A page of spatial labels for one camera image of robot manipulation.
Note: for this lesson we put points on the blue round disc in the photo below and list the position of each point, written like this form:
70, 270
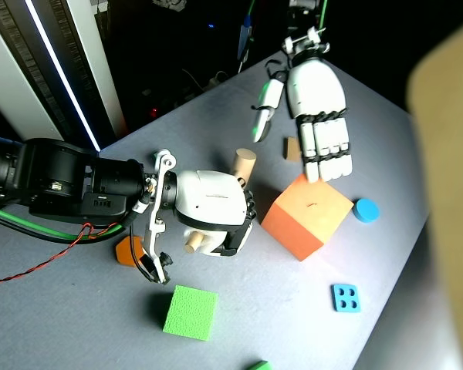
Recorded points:
366, 210

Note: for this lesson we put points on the green foam square block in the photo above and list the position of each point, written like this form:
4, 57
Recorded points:
191, 312

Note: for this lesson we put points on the wooden mallet with white sleeve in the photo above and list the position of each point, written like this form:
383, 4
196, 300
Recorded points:
244, 162

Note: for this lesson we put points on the blurry tan board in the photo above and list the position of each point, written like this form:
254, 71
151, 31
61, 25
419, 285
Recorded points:
447, 173

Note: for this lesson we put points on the orange hexagon block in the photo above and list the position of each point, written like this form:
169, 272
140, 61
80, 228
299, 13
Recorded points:
124, 252

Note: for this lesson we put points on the brown wooden rectangular block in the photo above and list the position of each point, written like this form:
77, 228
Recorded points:
291, 152

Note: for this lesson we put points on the green block at table edge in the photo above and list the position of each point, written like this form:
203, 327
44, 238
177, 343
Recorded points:
261, 366

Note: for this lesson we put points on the large orange foam cube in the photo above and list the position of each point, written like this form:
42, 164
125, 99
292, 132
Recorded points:
293, 227

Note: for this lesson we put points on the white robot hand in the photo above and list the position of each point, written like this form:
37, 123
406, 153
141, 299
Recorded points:
212, 200
316, 88

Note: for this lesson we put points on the blue square four-hole block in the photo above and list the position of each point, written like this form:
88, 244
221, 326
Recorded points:
346, 304

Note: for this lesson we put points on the white pillar with light strip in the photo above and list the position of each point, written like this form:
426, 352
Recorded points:
88, 58

